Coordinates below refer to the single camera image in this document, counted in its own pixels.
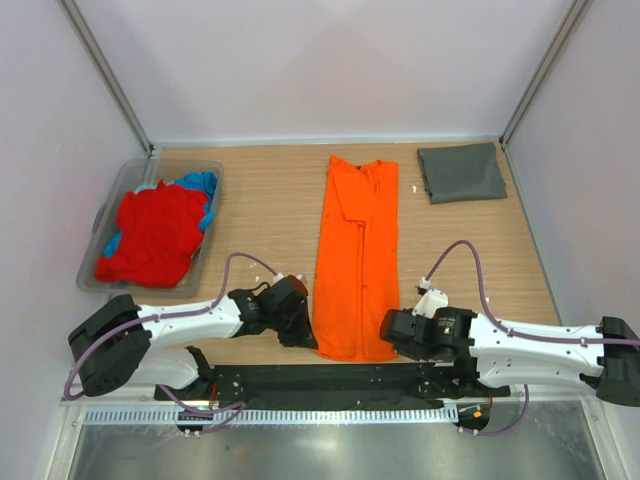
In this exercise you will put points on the red t shirt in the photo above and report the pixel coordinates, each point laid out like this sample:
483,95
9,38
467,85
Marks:
159,234

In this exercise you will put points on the aluminium frame post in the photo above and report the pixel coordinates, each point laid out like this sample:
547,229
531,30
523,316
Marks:
559,41
94,51

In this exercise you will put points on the white slotted cable duct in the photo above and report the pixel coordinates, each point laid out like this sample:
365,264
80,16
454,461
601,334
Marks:
168,415

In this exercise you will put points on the clear plastic bin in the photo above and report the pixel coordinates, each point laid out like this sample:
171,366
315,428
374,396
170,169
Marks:
134,175

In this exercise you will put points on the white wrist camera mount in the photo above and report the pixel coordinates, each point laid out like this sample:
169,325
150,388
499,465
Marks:
298,281
431,299

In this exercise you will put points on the orange t shirt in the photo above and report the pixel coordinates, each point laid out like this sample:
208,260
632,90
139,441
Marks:
356,274

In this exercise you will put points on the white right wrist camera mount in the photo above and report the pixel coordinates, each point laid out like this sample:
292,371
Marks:
431,299

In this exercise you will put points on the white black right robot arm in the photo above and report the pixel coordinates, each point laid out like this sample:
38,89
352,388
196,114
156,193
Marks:
465,353

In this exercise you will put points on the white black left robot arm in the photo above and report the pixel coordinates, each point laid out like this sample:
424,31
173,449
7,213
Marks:
124,342

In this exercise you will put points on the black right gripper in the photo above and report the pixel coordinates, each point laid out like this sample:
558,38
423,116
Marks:
410,352

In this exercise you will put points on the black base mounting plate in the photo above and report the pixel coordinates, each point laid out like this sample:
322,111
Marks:
339,387

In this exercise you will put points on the right aluminium frame post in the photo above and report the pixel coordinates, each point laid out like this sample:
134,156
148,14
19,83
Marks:
559,41

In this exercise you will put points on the left aluminium frame post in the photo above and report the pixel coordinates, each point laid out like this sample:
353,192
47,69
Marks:
94,51

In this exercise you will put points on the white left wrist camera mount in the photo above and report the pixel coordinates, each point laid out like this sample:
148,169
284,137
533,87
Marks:
298,281

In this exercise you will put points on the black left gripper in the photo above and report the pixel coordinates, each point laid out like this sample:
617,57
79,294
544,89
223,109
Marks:
303,336

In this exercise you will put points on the folded grey t shirt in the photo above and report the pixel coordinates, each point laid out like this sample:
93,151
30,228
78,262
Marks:
462,173

